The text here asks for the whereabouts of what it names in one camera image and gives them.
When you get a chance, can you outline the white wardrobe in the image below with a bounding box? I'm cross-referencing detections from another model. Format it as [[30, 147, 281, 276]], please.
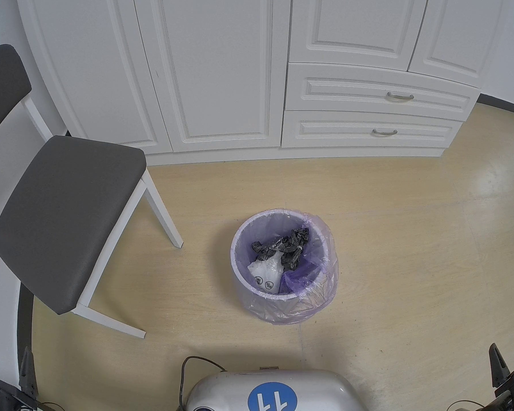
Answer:
[[13, 0, 509, 166]]

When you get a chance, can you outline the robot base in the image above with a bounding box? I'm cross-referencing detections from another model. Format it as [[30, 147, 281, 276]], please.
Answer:
[[184, 368, 369, 411]]

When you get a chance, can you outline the white trash bin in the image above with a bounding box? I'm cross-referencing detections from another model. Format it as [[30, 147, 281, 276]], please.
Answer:
[[231, 211, 332, 304]]

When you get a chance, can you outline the black plastic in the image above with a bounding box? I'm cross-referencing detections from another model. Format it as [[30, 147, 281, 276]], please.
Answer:
[[250, 227, 312, 273]]

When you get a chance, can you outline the grey and white chair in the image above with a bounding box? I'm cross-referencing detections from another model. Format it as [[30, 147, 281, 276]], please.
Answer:
[[0, 43, 184, 340]]

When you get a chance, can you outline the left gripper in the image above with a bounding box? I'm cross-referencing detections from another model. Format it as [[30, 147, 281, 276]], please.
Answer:
[[0, 335, 40, 411]]

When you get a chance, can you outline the purple plastic bag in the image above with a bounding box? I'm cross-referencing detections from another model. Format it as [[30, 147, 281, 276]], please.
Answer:
[[230, 208, 339, 327]]

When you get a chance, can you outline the black cable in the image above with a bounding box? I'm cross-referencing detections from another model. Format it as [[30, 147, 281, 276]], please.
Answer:
[[178, 356, 228, 406]]

